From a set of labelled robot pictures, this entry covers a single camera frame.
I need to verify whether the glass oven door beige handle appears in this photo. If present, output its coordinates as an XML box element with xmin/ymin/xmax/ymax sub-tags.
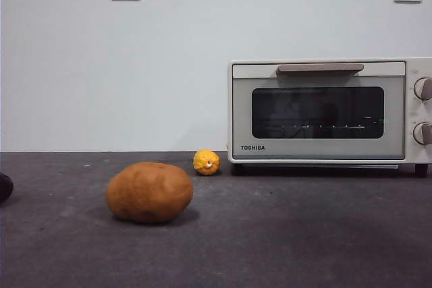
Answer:
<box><xmin>232</xmin><ymin>61</ymin><xmax>406</xmax><ymax>161</ymax></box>

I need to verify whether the brown potato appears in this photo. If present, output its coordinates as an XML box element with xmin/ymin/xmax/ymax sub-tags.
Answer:
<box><xmin>105</xmin><ymin>161</ymin><xmax>194</xmax><ymax>225</ymax></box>

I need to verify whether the cream toaster oven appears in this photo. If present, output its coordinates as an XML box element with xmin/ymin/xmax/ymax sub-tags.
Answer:
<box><xmin>227</xmin><ymin>57</ymin><xmax>432</xmax><ymax>178</ymax></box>

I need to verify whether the beige oven control knob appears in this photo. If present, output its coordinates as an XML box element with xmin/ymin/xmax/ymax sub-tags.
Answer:
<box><xmin>414</xmin><ymin>78</ymin><xmax>432</xmax><ymax>102</ymax></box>
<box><xmin>412</xmin><ymin>121</ymin><xmax>432</xmax><ymax>146</ymax></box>

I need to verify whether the yellow corn cob piece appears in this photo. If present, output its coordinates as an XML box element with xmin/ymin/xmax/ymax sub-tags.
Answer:
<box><xmin>192</xmin><ymin>148</ymin><xmax>221</xmax><ymax>177</ymax></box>

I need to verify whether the dark purple eggplant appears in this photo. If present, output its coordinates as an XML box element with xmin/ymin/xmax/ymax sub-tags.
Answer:
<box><xmin>0</xmin><ymin>172</ymin><xmax>14</xmax><ymax>204</ymax></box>

